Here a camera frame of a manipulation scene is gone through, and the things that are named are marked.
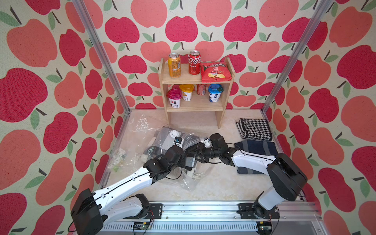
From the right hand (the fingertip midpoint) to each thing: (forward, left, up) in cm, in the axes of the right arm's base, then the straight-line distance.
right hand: (189, 156), depth 81 cm
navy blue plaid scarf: (+18, -47, -13) cm, 52 cm away
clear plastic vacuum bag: (+14, +32, -11) cm, 37 cm away
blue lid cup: (+37, -13, +18) cm, 43 cm away
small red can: (+43, -4, +14) cm, 45 cm away
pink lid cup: (+29, +12, +19) cm, 37 cm away
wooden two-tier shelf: (+35, -3, +8) cm, 36 cm away
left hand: (-2, +2, +2) cm, 4 cm away
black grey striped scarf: (0, +22, -1) cm, 22 cm away
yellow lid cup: (+36, +5, +18) cm, 40 cm away
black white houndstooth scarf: (+30, -47, -9) cm, 57 cm away
